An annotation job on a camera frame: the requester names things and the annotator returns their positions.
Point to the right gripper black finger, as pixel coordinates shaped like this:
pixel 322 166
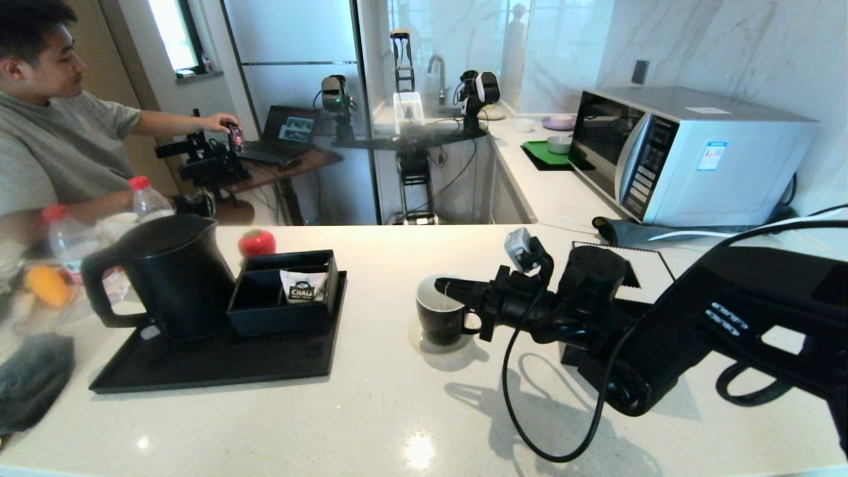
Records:
pixel 464 299
pixel 460 286

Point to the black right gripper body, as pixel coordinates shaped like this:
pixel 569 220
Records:
pixel 517 305

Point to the black electric kettle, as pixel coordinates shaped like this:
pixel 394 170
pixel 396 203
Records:
pixel 179 285

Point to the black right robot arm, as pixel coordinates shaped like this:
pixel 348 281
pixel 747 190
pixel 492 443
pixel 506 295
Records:
pixel 729 318

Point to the black jointed arm behind glass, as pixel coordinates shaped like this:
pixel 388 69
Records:
pixel 478 93

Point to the white tea bag sachet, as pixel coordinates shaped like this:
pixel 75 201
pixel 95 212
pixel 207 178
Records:
pixel 303 288

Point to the black mug white inside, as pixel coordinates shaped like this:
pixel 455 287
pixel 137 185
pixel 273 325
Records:
pixel 437 324

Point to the round clear coaster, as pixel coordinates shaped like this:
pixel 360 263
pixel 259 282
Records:
pixel 417 343

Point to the black stand with crossbar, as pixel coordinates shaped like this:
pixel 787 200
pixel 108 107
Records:
pixel 414 172

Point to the black tissue box white lid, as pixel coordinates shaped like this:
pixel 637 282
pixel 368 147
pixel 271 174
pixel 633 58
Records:
pixel 652 265

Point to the green mat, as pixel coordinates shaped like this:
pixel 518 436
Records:
pixel 540 154

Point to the small pale bowl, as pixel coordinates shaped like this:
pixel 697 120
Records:
pixel 558 144

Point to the small white bowl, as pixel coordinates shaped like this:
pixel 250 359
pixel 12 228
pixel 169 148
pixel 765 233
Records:
pixel 523 124

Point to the beige round dish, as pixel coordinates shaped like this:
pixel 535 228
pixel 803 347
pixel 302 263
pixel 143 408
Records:
pixel 497 112

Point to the black compartment organizer box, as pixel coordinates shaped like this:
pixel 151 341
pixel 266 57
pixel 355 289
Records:
pixel 265 321

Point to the brown wooden desk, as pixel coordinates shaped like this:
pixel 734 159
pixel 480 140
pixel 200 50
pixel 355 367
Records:
pixel 305 162

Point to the chrome faucet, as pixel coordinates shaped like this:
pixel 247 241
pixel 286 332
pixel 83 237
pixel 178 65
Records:
pixel 440 79

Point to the red strawberry toy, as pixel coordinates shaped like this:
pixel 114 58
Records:
pixel 257 243

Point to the black rectangular serving tray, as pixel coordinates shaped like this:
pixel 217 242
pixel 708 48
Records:
pixel 265 364

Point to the tall black rack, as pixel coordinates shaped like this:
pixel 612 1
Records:
pixel 402 73

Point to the black laptop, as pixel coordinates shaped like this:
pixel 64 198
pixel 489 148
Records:
pixel 291 129

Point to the brown round stool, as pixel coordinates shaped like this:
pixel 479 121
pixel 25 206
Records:
pixel 235 213

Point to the silver microwave oven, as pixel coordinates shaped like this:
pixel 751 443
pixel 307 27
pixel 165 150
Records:
pixel 729 165

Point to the grey refrigerator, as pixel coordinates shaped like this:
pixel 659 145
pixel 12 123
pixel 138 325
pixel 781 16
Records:
pixel 291 40

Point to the clear water bottle red cap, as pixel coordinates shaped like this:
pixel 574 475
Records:
pixel 149 205

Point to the window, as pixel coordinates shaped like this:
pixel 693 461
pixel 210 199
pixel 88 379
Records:
pixel 172 33

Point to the orange fruit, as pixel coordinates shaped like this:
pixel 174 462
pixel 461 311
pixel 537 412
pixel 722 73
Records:
pixel 48 286

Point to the person in grey shirt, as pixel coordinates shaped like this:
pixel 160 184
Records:
pixel 53 152

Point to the dark fabric bag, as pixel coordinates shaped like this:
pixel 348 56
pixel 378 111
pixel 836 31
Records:
pixel 33 384

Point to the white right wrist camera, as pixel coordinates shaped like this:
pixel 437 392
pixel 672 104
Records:
pixel 523 248

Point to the black camera unit green light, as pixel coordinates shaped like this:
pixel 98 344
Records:
pixel 334 96

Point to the dark wall socket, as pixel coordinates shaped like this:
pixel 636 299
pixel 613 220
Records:
pixel 638 71

